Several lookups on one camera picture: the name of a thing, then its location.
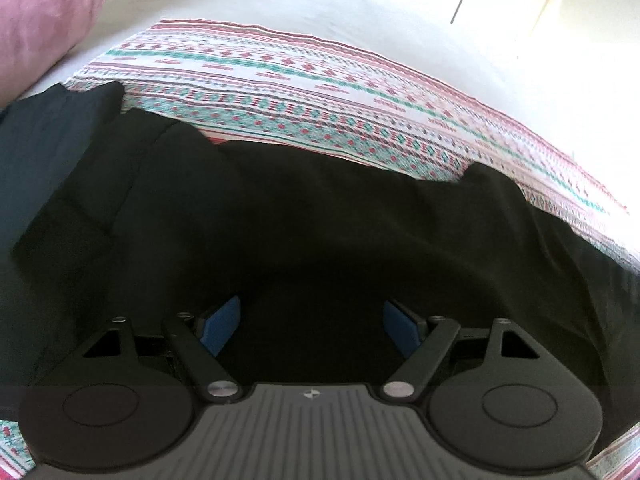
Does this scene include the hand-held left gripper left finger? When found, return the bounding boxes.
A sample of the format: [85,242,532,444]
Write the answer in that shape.
[82,296,244,404]

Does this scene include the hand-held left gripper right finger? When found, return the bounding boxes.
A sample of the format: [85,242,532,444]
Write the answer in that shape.
[380,299,544,404]

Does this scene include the black pants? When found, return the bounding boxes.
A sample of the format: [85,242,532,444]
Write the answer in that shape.
[12,107,640,441]

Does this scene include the dark folded pants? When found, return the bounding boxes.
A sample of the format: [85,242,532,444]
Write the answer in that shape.
[0,81,126,386]

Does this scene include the patterned striped blanket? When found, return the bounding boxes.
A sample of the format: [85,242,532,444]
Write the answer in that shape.
[0,19,640,480]

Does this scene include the pink pillow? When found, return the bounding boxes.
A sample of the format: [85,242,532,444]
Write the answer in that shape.
[0,0,109,111]

